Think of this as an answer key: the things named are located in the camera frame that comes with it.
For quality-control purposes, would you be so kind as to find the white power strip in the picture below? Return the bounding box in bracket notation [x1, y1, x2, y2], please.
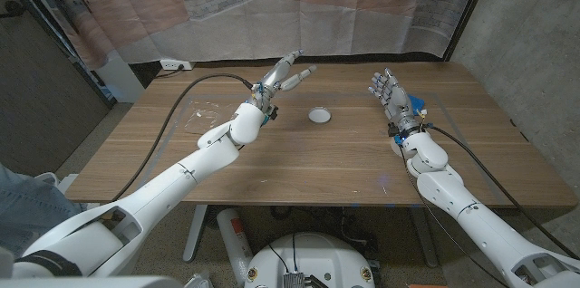
[159, 58, 196, 72]

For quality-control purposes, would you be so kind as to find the clear plastic clamshell container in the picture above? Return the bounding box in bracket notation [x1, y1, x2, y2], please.
[176, 96, 237, 136]

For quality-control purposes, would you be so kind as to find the blue flat sponge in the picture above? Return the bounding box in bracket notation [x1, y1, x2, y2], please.
[406, 93, 426, 116]

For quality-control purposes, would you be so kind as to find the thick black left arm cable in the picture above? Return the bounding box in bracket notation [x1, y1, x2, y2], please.
[111, 72, 255, 203]

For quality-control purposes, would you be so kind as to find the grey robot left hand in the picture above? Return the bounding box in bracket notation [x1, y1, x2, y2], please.
[250, 49, 318, 121]

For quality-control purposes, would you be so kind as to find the black door handle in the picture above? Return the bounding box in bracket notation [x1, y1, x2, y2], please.
[0, 0, 26, 20]

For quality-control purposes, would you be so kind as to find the white cylinder with orange label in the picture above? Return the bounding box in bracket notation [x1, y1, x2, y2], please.
[216, 207, 255, 287]

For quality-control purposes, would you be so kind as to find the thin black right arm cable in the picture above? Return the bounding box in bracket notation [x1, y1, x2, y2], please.
[398, 142, 511, 288]

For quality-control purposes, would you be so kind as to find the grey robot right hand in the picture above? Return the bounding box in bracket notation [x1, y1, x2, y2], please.
[367, 67, 422, 135]

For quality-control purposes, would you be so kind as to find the black backdrop stand pole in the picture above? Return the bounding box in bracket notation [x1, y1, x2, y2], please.
[0, 0, 117, 110]
[442, 0, 498, 62]

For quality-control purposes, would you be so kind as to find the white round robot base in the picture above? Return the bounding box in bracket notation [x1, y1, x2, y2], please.
[244, 232, 376, 288]

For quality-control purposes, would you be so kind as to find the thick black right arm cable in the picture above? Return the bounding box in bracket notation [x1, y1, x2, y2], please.
[423, 123, 580, 261]

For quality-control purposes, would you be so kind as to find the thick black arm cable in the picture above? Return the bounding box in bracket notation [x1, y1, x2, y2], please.
[111, 72, 255, 203]
[423, 123, 580, 261]

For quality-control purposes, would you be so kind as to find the white round disc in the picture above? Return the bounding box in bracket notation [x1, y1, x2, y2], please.
[391, 136, 411, 160]

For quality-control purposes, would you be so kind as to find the person leg in jeans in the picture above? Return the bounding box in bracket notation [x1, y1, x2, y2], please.
[0, 163, 82, 257]

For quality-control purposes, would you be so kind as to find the grey finned module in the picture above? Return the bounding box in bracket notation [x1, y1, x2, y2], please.
[283, 272, 305, 288]

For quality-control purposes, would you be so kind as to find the printed room backdrop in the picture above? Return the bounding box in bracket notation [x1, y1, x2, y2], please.
[8, 0, 488, 71]

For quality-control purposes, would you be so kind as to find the black power cord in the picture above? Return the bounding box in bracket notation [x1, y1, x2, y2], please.
[153, 66, 186, 80]

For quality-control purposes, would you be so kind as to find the grey table leg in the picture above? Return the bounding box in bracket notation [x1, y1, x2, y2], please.
[410, 206, 440, 269]
[182, 205, 208, 264]

